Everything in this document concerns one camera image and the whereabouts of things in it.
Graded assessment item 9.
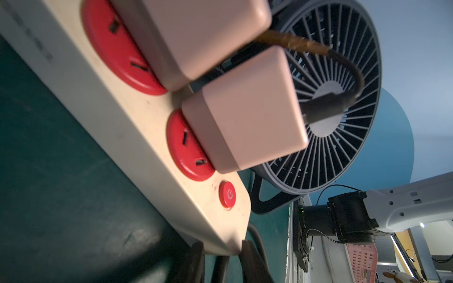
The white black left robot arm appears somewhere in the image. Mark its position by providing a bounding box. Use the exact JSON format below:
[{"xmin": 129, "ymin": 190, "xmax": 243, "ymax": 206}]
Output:
[{"xmin": 174, "ymin": 172, "xmax": 453, "ymax": 283}]

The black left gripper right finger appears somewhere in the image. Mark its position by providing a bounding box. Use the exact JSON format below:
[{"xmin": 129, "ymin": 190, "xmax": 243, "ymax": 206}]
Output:
[{"xmin": 239, "ymin": 241, "xmax": 274, "ymax": 283}]

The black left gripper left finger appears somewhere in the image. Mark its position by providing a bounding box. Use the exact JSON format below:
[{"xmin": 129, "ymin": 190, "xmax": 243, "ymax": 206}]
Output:
[{"xmin": 173, "ymin": 241, "xmax": 205, "ymax": 283}]

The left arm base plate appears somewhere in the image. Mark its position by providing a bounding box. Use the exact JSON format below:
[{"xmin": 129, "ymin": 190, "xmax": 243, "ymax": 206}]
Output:
[{"xmin": 292, "ymin": 197, "xmax": 309, "ymax": 272}]

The white red power strip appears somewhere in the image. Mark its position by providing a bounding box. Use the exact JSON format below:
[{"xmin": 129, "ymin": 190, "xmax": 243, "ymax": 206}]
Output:
[{"xmin": 1, "ymin": 1, "xmax": 251, "ymax": 255}]

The navy desk fan front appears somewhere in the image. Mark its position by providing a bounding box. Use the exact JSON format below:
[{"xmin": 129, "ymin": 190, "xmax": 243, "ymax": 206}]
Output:
[{"xmin": 250, "ymin": 1, "xmax": 382, "ymax": 214}]

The black power strip cable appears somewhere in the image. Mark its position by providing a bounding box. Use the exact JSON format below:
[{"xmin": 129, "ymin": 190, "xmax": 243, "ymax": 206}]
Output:
[{"xmin": 210, "ymin": 222, "xmax": 270, "ymax": 283}]

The aluminium frame rail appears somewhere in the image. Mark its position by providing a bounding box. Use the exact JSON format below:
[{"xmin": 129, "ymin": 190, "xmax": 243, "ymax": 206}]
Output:
[{"xmin": 285, "ymin": 199, "xmax": 299, "ymax": 283}]

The black orange fan cable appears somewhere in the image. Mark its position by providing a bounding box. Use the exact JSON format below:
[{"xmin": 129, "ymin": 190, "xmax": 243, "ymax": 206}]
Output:
[{"xmin": 254, "ymin": 29, "xmax": 366, "ymax": 125}]

